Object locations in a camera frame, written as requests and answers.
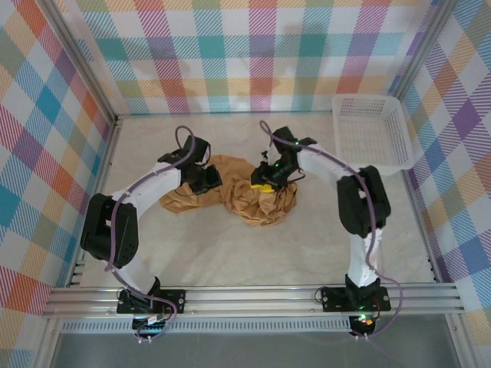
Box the aluminium frame post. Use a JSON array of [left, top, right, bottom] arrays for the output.
[[38, 0, 120, 126], [390, 0, 460, 100]]

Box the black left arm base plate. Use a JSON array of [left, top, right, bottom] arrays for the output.
[[116, 289, 187, 316]]

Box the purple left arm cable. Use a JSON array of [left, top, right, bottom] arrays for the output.
[[104, 125, 210, 344]]

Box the long aluminium mounting rail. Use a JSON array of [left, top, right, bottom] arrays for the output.
[[41, 282, 468, 320]]

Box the white plastic mesh basket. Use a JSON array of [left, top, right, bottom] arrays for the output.
[[331, 94, 418, 177]]

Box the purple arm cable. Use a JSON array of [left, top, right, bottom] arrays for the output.
[[259, 120, 403, 340], [104, 125, 210, 344]]

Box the aluminium frame leg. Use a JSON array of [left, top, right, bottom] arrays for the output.
[[446, 312, 476, 368], [35, 317, 64, 368]]

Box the aluminium side rail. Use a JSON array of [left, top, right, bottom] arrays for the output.
[[67, 117, 124, 288], [400, 168, 447, 284]]

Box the slotted grey cable duct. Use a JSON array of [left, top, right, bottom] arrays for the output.
[[60, 320, 353, 335]]

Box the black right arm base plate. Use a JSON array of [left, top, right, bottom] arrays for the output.
[[320, 285, 392, 313]]

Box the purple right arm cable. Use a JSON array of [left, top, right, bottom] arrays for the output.
[[259, 120, 403, 340]]

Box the tan t-shirt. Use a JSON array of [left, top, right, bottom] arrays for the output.
[[160, 153, 300, 228]]

